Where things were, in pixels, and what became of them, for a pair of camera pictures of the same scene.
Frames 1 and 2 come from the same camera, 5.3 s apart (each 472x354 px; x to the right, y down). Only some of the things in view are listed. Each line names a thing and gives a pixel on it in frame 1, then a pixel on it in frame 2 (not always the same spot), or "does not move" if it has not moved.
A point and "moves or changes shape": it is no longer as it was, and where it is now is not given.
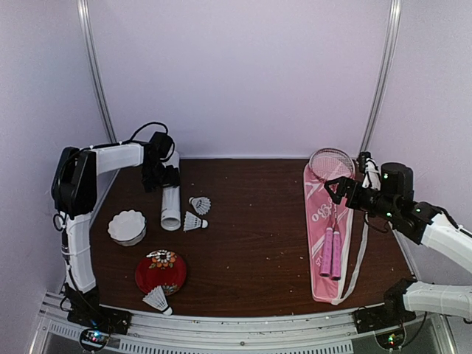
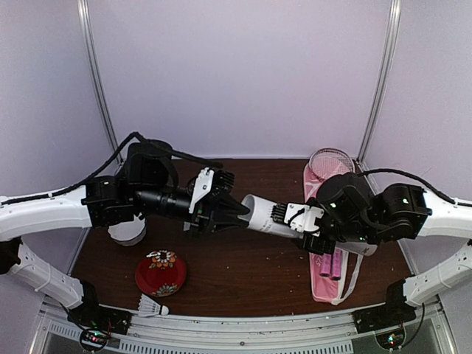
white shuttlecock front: (156, 299) -> (148, 307)
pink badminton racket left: (328, 164) does not move
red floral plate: (161, 267) does not move
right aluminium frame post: (386, 75) does not move
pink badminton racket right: (336, 251) does not move
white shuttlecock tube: (170, 198) moves or changes shape
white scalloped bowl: (127, 228) does not move
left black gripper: (173, 178) -> (216, 221)
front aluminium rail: (324, 333) does not move
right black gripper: (345, 183) -> (317, 247)
